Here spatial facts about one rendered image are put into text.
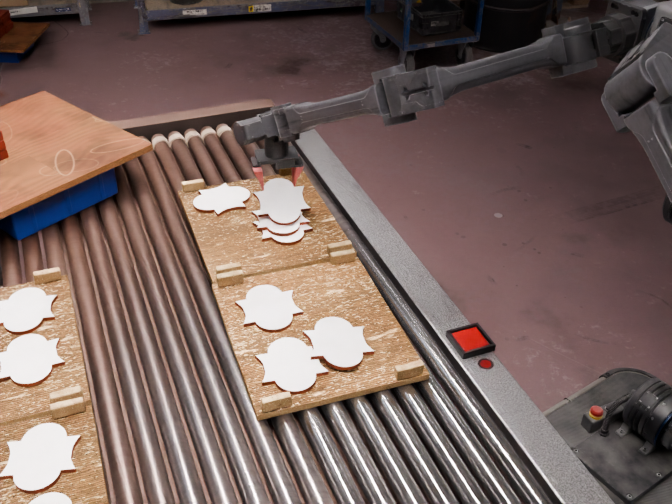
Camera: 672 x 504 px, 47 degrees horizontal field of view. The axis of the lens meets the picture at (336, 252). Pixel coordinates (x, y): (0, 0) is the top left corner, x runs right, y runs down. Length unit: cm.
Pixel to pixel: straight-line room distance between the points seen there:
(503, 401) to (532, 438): 10
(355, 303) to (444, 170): 246
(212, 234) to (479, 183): 231
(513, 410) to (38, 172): 126
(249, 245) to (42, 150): 62
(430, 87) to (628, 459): 136
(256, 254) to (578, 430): 116
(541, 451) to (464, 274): 195
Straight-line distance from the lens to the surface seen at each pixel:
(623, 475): 240
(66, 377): 161
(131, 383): 159
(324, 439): 145
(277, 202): 195
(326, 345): 157
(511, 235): 366
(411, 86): 149
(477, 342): 165
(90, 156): 210
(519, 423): 153
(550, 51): 163
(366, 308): 169
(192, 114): 248
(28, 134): 226
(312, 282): 176
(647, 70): 119
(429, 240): 356
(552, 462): 149
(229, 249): 187
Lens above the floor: 203
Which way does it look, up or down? 36 degrees down
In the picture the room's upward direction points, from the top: 1 degrees clockwise
